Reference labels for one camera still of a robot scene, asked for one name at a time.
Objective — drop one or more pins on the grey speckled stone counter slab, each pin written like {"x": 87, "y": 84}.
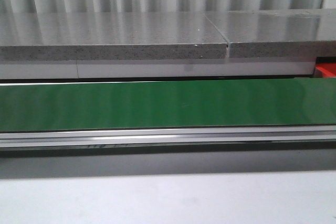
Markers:
{"x": 109, "y": 36}

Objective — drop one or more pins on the white cabinet panel under counter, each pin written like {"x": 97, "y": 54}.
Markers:
{"x": 153, "y": 68}

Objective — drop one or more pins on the green conveyor belt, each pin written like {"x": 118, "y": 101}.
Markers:
{"x": 134, "y": 105}

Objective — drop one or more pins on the red plastic bin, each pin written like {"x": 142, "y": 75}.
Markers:
{"x": 325, "y": 70}

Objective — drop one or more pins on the aluminium conveyor side rail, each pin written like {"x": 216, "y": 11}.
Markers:
{"x": 91, "y": 139}

